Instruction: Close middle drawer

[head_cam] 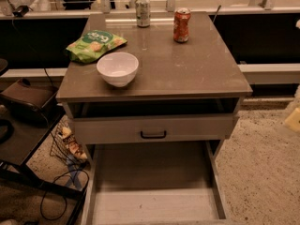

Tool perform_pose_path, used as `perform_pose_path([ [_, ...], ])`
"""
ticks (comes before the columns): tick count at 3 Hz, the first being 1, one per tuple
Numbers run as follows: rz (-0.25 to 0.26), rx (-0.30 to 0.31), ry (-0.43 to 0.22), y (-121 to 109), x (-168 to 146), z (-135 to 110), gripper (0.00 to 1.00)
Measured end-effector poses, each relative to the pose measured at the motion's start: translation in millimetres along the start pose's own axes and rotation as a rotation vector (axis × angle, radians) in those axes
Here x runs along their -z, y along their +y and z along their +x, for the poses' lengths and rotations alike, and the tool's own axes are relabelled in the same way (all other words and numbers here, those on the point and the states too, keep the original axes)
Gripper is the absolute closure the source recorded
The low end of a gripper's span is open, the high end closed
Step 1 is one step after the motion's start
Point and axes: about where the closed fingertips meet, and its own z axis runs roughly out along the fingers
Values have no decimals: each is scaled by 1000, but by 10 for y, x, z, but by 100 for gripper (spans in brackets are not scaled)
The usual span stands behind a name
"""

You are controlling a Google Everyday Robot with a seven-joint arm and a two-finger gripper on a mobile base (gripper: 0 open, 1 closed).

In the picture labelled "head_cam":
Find grey top drawer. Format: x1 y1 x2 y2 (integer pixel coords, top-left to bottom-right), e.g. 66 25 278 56
69 113 238 144

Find open grey middle drawer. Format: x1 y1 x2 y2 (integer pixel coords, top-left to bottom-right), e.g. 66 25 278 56
81 142 233 225

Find white bowl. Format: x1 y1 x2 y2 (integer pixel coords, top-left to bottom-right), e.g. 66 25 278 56
97 52 139 87

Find orange soda can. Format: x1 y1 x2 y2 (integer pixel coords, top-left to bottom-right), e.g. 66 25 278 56
173 7 191 43

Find green snack bag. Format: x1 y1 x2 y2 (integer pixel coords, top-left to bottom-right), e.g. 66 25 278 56
66 30 127 64

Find snack packet in basket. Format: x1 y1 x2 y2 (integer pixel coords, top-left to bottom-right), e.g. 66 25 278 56
62 127 87 160

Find silver green soda can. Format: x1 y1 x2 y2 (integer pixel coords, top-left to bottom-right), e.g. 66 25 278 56
135 0 150 27

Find black side cart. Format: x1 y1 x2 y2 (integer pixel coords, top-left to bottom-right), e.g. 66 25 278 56
0 58 88 225

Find yellow white object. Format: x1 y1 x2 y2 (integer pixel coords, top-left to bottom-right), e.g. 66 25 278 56
284 107 300 132

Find black clamp device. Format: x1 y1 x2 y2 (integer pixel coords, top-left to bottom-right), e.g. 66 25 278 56
13 5 29 17

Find black drawer handle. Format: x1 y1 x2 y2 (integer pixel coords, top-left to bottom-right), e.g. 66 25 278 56
140 130 167 140

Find black floor cable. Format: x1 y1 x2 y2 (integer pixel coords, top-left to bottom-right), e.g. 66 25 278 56
38 168 90 222

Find black wire basket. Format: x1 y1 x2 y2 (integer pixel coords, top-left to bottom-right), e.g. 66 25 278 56
50 119 87 165

